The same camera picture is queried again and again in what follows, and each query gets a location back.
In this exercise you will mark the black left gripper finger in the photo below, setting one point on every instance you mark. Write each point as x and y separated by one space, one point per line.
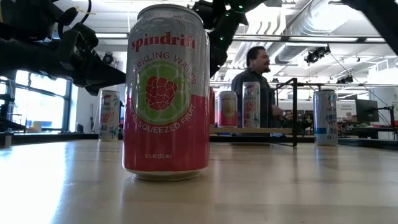
99 85
107 73

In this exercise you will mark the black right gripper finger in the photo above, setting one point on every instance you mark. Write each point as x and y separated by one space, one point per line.
217 70

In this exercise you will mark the Celsius peach vibe can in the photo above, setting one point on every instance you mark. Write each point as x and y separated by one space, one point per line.
251 105
109 118

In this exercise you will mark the Spindrift raspberry lime can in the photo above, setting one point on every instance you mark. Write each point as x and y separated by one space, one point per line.
227 118
166 140

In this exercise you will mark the Celsius arctic vibe can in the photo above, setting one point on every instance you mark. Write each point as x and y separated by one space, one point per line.
325 118

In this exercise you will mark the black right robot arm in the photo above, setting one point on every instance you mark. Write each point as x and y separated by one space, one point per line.
382 21

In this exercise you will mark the black ceiling spotlight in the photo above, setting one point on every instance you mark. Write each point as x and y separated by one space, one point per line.
108 58

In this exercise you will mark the short ceiling light strip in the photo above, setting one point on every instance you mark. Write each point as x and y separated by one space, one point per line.
112 35

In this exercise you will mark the person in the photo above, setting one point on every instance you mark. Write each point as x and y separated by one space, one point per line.
288 115
266 99

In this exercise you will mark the large black-framed window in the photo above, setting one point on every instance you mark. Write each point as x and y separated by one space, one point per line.
40 105

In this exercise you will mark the long ceiling light strip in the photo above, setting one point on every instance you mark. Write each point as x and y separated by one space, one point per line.
323 39

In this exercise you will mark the dark computer monitor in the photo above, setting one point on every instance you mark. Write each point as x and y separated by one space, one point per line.
367 110

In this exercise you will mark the dark office desk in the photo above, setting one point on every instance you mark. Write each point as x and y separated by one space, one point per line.
367 132

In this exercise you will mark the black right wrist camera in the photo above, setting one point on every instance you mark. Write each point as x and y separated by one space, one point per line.
203 14

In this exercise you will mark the black table edge rail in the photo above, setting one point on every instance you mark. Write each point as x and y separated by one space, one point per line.
62 137

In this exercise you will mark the silver ventilation duct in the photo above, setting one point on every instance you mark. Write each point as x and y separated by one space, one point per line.
298 37

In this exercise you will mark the black frame wooden shelf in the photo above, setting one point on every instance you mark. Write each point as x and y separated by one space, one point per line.
280 131

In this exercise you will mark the large black ceiling camera rig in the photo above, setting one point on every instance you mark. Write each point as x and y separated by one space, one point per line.
315 55

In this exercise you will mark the black metal bracket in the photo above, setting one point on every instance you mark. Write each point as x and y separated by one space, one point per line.
6 138

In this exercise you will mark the small black ceiling camera rig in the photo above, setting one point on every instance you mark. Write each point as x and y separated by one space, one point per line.
345 80

